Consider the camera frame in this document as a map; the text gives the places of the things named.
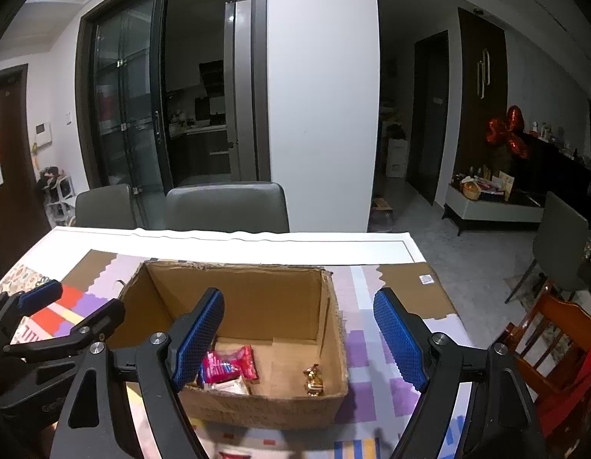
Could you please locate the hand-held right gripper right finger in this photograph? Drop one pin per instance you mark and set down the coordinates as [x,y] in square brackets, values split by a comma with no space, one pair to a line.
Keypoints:
[400,339]

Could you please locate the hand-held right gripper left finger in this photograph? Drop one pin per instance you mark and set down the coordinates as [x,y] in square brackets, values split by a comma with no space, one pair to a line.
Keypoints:
[200,334]

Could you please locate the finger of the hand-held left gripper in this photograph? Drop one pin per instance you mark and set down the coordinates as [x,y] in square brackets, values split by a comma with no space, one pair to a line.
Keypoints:
[39,295]
[80,332]

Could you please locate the pink snack packet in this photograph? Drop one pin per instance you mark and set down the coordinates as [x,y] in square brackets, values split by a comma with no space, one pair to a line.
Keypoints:
[233,363]

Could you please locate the white snack packet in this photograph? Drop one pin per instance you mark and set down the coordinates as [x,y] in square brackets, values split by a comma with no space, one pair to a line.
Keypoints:
[228,386]

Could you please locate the brown cardboard box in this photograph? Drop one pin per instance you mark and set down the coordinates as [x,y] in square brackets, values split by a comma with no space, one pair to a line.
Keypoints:
[276,306]

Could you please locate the gold candy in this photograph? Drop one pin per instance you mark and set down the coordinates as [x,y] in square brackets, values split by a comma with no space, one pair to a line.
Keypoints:
[314,381]

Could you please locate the floral patterned cloth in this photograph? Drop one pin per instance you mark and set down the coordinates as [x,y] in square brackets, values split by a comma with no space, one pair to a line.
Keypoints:
[27,277]

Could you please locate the colourful patterned table mat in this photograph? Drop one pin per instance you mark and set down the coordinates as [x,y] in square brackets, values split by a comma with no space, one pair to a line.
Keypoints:
[372,344]

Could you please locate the white shoe rack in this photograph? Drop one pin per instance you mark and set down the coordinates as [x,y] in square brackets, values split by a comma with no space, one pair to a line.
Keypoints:
[56,196]

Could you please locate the grey dining chair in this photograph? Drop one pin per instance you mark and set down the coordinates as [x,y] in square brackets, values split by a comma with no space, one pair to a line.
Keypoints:
[226,208]
[106,205]
[561,239]

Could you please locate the brown entry door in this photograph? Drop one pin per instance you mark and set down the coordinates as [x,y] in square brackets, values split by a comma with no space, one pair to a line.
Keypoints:
[15,177]

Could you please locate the white low cabinet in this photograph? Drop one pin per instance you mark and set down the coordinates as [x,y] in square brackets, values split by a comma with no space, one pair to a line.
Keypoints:
[491,210]

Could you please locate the red-brown wooden chair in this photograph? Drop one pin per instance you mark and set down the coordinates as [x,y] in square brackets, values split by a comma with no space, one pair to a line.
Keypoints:
[558,311]

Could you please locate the woven basket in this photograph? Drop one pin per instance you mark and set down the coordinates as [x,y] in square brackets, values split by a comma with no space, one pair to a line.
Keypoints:
[471,191]

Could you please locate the white box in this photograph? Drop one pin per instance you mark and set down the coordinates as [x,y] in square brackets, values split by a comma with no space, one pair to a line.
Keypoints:
[396,158]

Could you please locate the red cloth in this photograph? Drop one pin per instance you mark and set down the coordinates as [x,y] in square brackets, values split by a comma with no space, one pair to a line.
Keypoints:
[578,382]

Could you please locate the sliding glass door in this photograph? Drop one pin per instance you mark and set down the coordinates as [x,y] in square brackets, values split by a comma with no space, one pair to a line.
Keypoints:
[128,95]

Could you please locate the dark interior door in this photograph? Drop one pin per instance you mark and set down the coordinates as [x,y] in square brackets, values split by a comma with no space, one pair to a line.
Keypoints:
[429,119]

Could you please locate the dark sideboard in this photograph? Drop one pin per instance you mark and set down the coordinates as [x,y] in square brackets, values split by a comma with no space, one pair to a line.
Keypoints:
[558,167]

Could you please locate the red heart balloons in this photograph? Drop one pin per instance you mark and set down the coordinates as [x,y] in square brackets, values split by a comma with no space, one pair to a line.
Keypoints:
[508,131]

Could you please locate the grey refrigerator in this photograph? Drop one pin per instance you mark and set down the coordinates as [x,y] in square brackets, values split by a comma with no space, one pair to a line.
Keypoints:
[240,91]

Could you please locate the tall dark wood cupboard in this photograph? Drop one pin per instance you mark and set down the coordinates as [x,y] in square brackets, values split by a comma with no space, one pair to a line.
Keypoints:
[482,105]

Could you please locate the black range hood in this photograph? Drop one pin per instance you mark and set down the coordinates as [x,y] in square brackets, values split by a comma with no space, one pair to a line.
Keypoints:
[212,79]

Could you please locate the white wall intercom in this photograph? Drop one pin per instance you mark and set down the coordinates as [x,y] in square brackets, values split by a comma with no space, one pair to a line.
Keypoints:
[43,134]

